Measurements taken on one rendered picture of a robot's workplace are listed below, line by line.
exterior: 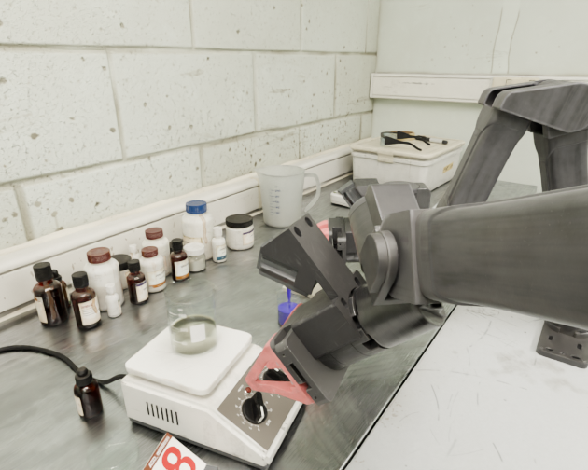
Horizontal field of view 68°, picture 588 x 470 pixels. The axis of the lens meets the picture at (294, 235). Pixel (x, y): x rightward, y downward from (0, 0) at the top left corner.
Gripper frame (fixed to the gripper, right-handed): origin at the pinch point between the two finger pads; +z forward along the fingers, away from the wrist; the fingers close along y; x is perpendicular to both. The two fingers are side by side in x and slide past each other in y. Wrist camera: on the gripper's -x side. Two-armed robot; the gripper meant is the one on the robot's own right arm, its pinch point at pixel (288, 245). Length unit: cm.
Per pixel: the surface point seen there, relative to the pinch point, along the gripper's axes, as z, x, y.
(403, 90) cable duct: -38, -16, -118
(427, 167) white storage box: -40, 6, -78
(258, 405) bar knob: 1.8, 8.3, 26.9
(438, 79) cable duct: -49, -20, -111
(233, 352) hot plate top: 5.6, 5.7, 20.8
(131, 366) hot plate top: 17.4, 5.3, 24.2
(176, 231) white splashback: 29.8, 9.4, -30.7
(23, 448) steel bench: 30.1, 13.7, 28.8
